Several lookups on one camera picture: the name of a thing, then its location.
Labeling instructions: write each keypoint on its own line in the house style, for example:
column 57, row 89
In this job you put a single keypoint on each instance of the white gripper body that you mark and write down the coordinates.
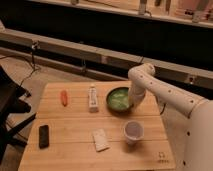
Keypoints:
column 136, row 95

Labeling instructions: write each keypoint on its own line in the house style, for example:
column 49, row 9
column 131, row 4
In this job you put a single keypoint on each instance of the green ceramic bowl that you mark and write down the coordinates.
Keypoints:
column 117, row 100

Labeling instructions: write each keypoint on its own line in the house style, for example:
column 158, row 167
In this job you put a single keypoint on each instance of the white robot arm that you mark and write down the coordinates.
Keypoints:
column 198, row 155

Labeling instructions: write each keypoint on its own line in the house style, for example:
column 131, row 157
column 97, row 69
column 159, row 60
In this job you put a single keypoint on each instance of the clear plastic cup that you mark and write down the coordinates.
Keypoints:
column 133, row 132

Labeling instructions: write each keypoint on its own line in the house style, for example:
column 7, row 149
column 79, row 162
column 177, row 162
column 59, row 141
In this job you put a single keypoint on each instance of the orange carrot toy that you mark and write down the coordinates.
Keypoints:
column 64, row 98

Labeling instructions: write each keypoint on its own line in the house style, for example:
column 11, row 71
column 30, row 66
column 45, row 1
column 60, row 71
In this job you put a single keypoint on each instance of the black phone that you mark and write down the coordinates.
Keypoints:
column 43, row 136

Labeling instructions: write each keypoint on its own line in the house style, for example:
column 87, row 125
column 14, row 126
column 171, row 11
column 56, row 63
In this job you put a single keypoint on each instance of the black chair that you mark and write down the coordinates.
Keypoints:
column 10, row 93

